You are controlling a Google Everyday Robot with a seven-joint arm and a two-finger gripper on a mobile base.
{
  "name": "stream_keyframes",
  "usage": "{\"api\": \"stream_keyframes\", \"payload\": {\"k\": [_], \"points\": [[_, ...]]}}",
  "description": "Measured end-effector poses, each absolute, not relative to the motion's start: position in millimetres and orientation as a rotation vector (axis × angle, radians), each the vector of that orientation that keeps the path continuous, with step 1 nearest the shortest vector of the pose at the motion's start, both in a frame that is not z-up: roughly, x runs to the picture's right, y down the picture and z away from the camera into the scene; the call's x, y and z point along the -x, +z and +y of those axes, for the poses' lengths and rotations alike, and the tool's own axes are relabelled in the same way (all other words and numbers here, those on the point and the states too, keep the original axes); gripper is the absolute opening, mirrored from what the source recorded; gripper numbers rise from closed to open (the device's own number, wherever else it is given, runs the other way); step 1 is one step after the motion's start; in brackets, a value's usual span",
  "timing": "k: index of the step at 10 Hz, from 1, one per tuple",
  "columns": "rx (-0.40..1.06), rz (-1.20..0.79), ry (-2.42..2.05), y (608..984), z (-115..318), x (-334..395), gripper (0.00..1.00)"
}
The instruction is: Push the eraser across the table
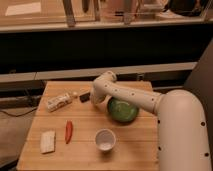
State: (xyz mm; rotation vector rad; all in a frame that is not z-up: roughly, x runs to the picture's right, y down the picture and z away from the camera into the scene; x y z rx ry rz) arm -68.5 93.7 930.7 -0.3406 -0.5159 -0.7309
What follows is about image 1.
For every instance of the white paper cup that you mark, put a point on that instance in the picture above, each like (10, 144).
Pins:
(105, 140)

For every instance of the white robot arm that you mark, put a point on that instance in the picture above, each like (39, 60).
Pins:
(183, 143)

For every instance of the red chili pepper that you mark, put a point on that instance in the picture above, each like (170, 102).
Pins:
(68, 132)

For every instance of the black eraser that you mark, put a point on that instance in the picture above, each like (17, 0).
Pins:
(84, 97)

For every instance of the white folded cloth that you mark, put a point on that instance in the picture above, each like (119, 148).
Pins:
(47, 143)

